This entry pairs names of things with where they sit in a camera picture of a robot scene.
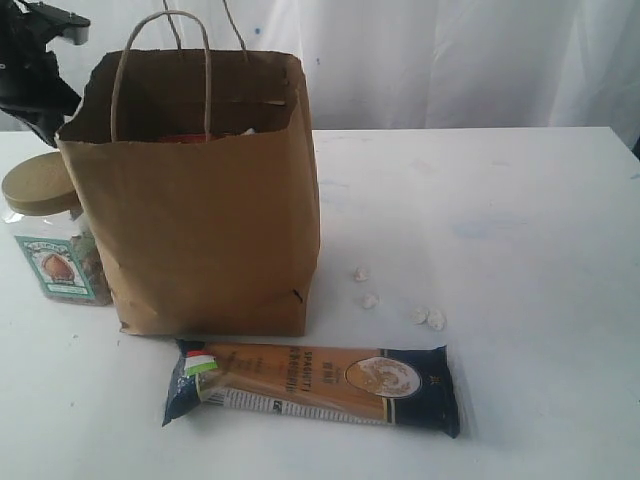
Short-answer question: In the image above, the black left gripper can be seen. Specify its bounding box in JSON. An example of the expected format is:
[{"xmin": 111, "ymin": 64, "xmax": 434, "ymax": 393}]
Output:
[{"xmin": 1, "ymin": 1, "xmax": 81, "ymax": 147}]

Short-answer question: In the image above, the clear nut jar gold lid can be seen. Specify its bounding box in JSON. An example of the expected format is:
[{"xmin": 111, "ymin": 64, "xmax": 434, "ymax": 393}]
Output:
[{"xmin": 1, "ymin": 152, "xmax": 112, "ymax": 306}]

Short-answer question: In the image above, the kraft pouch with orange label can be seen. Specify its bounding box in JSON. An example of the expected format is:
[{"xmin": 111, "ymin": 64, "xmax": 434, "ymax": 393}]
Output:
[{"xmin": 158, "ymin": 134, "xmax": 226, "ymax": 144}]

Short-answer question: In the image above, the brown paper shopping bag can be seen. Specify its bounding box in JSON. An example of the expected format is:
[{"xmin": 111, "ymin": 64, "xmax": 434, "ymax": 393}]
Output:
[{"xmin": 53, "ymin": 0, "xmax": 321, "ymax": 339}]

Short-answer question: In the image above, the white backdrop curtain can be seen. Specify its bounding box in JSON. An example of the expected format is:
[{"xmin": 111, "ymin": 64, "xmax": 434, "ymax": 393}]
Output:
[{"xmin": 0, "ymin": 0, "xmax": 640, "ymax": 151}]

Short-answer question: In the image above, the spaghetti pack dark blue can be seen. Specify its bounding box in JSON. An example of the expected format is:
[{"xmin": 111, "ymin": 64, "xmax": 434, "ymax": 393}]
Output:
[{"xmin": 163, "ymin": 340, "xmax": 461, "ymax": 438}]

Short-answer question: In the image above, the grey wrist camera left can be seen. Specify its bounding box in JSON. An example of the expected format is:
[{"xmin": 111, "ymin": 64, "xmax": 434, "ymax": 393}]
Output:
[{"xmin": 27, "ymin": 2, "xmax": 91, "ymax": 45}]

